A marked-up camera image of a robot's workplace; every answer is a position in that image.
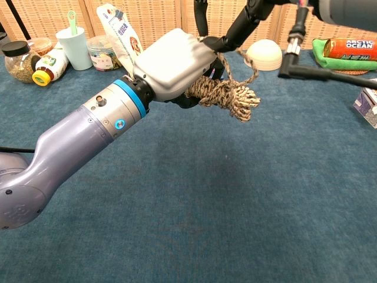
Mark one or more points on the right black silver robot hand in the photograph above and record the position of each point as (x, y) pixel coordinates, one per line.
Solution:
(238, 26)

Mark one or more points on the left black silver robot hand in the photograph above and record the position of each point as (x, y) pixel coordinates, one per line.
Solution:
(173, 65)

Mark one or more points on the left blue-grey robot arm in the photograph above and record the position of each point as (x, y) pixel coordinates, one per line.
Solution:
(73, 138)

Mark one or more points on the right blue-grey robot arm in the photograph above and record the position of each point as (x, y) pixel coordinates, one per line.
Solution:
(347, 11)

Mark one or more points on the cream upturned bowl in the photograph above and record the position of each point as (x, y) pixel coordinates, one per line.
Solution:
(266, 56)

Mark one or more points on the bamboo folding screen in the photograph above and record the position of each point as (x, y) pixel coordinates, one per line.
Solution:
(147, 17)

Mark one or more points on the white printed snack bag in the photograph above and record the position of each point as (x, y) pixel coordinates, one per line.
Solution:
(120, 38)

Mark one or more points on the clear jar of colourful bits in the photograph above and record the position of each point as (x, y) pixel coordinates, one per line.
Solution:
(101, 54)

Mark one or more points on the metal binder clip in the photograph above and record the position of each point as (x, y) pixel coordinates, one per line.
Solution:
(118, 14)

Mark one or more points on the green folded cloth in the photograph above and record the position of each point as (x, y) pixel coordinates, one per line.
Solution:
(319, 50)

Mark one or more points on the pale blue plastic cup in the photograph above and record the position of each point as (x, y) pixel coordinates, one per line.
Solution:
(76, 50)

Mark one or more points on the green plastic spatula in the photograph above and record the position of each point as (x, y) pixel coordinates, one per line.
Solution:
(72, 22)

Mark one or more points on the orange Arctic Ocean can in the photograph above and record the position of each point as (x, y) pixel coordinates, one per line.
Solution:
(353, 48)

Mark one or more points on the white bottle with yellow cap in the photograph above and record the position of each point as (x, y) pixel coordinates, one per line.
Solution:
(53, 65)

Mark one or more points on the brown woven coaster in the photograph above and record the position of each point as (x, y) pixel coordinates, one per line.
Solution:
(350, 72)

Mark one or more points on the clear jar of brown powder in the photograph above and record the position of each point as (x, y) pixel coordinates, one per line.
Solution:
(42, 47)

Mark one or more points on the blue felt table mat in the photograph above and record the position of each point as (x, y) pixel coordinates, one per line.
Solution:
(188, 206)

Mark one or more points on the blue white drink carton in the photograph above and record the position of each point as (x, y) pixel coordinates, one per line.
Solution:
(365, 110)

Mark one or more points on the glass jar with black lid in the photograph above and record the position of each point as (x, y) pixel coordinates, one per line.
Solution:
(19, 66)

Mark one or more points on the black stand pole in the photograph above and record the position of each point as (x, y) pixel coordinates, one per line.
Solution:
(19, 20)

